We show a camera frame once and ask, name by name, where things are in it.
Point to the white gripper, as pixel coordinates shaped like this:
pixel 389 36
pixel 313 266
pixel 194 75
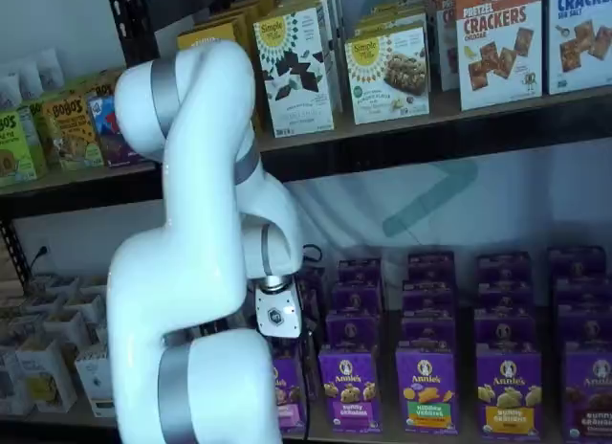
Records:
pixel 279 315

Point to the purple Annie's box pink patch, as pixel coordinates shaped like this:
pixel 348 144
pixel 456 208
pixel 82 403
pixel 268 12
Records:
pixel 289 391

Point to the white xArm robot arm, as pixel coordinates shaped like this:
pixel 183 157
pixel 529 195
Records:
pixel 191 224

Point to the purple Annie's snack box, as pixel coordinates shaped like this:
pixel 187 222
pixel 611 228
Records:
pixel 356 298
pixel 430 266
pixel 354 329
pixel 506 326
pixel 427 326
pixel 504 295
pixel 585 325
pixel 428 295
pixel 576 262
pixel 581 293
pixel 503 267
pixel 359 271

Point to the purple Annie's box orange crackers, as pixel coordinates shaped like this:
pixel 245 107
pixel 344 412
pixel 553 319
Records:
pixel 425 391

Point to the purple Annie's box yellow patch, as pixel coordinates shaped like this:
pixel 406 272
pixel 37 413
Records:
pixel 509 396

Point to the white Organic Pantry box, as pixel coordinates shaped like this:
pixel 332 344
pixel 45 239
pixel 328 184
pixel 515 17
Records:
pixel 8 382
pixel 95 382
pixel 43 306
pixel 55 283
pixel 45 377
pixel 93 285
pixel 86 304
pixel 21 334
pixel 72 326

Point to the black metal shelf rack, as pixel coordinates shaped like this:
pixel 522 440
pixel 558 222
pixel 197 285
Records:
pixel 72 202
pixel 430 145

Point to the white Simple Mills thins box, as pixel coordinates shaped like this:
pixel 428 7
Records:
pixel 337 42
pixel 291 75

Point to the Simple Mills baked bars box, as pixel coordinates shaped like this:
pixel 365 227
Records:
pixel 387 23
pixel 387 75

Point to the blue Z Bar box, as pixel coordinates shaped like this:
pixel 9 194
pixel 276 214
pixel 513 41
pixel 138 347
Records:
pixel 107 142

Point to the purple Annie's box brown patch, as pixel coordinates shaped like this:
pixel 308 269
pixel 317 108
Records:
pixel 590 396

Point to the yellow Bobo's bar box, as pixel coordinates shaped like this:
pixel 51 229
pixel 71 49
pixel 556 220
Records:
pixel 100 91
pixel 72 133

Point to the orange box with woman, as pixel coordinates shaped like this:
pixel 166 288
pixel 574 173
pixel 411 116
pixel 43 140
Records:
pixel 205 35

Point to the pretzel crackers cheddar box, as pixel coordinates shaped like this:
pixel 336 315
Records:
pixel 444 37
pixel 499 47

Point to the green Bobo's bar box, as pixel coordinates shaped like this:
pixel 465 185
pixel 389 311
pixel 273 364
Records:
pixel 16 152
pixel 40 128

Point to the blue sea salt crackers box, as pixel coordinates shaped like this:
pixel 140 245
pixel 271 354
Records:
pixel 581 37

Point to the white backdrop cloth teal stripe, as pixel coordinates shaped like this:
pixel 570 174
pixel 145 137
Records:
pixel 526 200

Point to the white stand-up pouch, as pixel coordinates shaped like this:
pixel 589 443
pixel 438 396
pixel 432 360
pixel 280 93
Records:
pixel 50 68
pixel 31 80
pixel 9 91

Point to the wall outlet with plug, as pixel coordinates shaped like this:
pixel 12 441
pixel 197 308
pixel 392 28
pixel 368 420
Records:
pixel 43 253

